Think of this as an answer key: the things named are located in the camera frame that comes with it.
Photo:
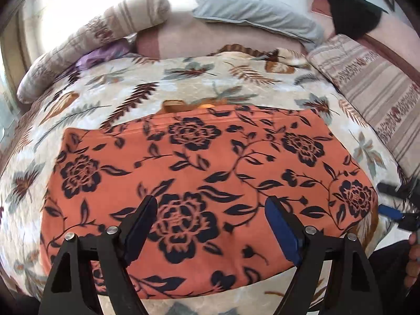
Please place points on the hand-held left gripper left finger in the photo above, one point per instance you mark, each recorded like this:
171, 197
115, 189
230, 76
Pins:
141, 226

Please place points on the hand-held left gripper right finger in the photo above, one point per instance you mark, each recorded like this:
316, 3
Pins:
282, 233

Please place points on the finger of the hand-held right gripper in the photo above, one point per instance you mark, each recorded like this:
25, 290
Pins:
390, 211
390, 189

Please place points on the orange floral blouse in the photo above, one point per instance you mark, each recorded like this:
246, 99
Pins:
197, 157

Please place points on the person's right hand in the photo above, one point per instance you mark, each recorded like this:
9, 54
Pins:
413, 259

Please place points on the person's dark clothing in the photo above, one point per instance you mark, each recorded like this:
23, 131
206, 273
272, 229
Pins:
390, 269

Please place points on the striped floral pillow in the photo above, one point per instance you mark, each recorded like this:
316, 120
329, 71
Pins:
370, 78

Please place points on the leaf print blanket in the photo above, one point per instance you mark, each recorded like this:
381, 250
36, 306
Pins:
98, 82

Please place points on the pink headboard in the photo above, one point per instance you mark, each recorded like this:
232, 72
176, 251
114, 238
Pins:
397, 36

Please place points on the stained glass window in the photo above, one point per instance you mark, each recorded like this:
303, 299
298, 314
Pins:
6, 118

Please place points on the purple cloth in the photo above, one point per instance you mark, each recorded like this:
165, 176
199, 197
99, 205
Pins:
98, 57

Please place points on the black cloth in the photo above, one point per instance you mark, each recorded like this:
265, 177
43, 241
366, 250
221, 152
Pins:
351, 13

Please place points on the striped bolster pillow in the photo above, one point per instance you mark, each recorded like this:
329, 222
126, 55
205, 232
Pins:
82, 42

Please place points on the pink bed cover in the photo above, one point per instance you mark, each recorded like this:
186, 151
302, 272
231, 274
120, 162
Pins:
197, 39

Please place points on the grey pillow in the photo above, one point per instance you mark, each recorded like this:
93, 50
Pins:
262, 16

